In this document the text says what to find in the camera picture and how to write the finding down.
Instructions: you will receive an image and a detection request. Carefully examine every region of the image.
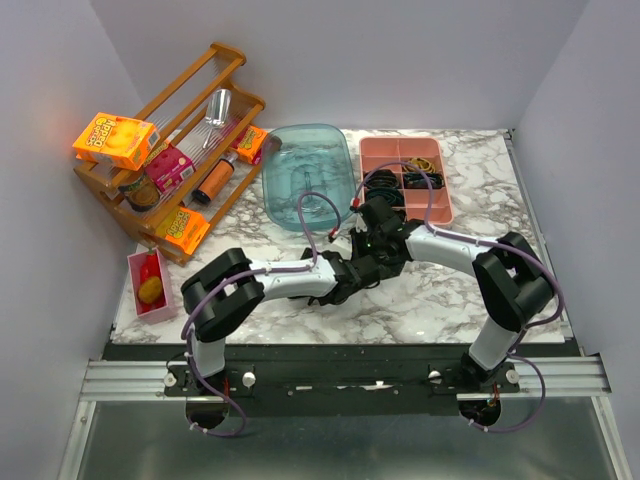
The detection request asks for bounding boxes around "wooden tiered rack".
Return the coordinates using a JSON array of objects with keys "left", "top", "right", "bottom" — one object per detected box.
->
[{"left": 74, "top": 42, "right": 266, "bottom": 266}]

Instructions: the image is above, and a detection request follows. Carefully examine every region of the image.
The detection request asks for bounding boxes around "rolled dark blue tie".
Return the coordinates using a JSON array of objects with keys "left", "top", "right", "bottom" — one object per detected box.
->
[{"left": 403, "top": 172, "right": 445, "bottom": 190}]

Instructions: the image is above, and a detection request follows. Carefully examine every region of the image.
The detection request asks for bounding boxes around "rolled gold tie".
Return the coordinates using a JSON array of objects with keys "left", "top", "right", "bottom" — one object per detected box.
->
[{"left": 402, "top": 157, "right": 439, "bottom": 174}]

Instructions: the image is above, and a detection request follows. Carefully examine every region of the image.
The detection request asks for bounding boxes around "pink sponge box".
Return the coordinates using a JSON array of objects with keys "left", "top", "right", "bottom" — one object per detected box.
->
[{"left": 144, "top": 142, "right": 195, "bottom": 194}]

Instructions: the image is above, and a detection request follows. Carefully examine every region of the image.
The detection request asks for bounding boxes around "dark patterned necktie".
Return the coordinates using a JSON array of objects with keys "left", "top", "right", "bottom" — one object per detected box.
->
[{"left": 376, "top": 260, "right": 405, "bottom": 281}]

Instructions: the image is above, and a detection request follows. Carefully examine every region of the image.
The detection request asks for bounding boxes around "large orange sponge box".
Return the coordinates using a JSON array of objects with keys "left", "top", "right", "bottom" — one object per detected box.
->
[{"left": 72, "top": 112, "right": 160, "bottom": 171}]

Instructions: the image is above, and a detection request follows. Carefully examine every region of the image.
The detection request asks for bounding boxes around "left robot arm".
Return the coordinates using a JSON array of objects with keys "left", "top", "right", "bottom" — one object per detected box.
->
[{"left": 181, "top": 248, "right": 389, "bottom": 395}]

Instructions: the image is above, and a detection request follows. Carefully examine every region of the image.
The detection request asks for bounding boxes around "pink divided organizer box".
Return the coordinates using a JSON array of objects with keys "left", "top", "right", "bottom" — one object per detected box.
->
[{"left": 359, "top": 137, "right": 453, "bottom": 226}]

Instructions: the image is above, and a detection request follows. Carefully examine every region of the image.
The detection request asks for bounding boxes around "teal transparent plastic tray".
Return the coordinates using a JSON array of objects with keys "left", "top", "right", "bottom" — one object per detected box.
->
[{"left": 261, "top": 124, "right": 356, "bottom": 231}]

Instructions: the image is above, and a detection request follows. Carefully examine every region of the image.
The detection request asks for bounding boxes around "orange bottle black cap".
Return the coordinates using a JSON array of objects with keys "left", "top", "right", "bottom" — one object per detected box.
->
[{"left": 192, "top": 151, "right": 238, "bottom": 205}]

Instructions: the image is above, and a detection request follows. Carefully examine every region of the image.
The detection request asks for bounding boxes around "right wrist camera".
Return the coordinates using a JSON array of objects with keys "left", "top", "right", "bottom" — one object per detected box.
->
[{"left": 350, "top": 197, "right": 367, "bottom": 232}]

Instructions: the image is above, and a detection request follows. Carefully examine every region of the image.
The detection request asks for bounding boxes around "orange box lower shelf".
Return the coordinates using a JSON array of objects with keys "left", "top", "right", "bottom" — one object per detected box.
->
[{"left": 155, "top": 206, "right": 209, "bottom": 255}]

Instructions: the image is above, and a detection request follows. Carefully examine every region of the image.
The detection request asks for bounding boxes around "rolled teal tie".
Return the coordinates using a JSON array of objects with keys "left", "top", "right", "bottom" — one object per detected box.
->
[{"left": 365, "top": 187, "right": 405, "bottom": 207}]

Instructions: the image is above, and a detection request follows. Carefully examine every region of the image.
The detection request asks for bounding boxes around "small pink bin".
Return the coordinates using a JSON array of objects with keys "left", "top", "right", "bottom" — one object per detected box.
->
[{"left": 127, "top": 248, "right": 177, "bottom": 324}]

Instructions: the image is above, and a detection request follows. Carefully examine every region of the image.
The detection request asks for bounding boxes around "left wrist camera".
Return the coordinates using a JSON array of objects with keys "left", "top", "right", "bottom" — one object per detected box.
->
[{"left": 328, "top": 229, "right": 352, "bottom": 259}]

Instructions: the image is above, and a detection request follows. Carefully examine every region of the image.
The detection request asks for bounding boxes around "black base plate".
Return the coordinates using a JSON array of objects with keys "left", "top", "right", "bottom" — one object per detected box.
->
[{"left": 100, "top": 344, "right": 584, "bottom": 424}]

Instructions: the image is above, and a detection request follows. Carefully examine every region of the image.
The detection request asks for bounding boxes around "dark round can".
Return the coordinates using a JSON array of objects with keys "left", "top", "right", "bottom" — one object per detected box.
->
[{"left": 118, "top": 170, "right": 160, "bottom": 213}]

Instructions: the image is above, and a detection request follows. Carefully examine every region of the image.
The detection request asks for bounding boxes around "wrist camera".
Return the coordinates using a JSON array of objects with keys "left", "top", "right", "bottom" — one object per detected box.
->
[
  {"left": 328, "top": 229, "right": 352, "bottom": 259},
  {"left": 350, "top": 197, "right": 367, "bottom": 232}
]

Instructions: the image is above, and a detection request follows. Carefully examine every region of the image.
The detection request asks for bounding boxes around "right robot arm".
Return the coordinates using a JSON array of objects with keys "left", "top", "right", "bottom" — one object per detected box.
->
[{"left": 350, "top": 197, "right": 561, "bottom": 392}]

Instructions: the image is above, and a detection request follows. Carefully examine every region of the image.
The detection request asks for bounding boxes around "red toy pepper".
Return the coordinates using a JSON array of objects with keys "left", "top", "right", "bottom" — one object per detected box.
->
[{"left": 139, "top": 251, "right": 161, "bottom": 283}]

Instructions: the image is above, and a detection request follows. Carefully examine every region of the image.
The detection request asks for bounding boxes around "yellow toy fruit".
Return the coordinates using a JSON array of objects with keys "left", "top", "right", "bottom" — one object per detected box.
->
[{"left": 137, "top": 277, "right": 163, "bottom": 305}]

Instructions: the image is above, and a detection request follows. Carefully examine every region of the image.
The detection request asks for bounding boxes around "aluminium rail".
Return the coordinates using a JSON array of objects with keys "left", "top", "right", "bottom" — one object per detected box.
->
[{"left": 80, "top": 356, "right": 611, "bottom": 402}]

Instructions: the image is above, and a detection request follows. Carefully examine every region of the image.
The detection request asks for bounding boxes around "small orange box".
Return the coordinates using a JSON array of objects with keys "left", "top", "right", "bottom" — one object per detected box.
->
[{"left": 231, "top": 125, "right": 268, "bottom": 165}]

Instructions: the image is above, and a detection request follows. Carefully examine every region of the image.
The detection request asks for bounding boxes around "rolled black tie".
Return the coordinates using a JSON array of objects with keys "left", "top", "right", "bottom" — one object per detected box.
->
[{"left": 365, "top": 169, "right": 400, "bottom": 189}]

